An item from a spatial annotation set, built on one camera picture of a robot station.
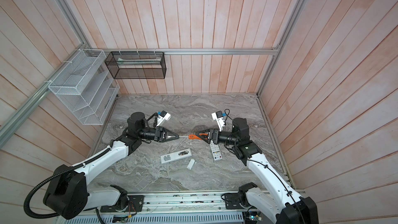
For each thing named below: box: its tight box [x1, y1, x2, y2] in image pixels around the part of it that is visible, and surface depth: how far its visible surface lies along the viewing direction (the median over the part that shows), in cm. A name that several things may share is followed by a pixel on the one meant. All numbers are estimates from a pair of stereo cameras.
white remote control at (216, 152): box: [209, 141, 223, 161], surface depth 90 cm
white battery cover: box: [186, 158, 196, 171], surface depth 88 cm
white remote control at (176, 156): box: [160, 148, 193, 164], surface depth 90 cm
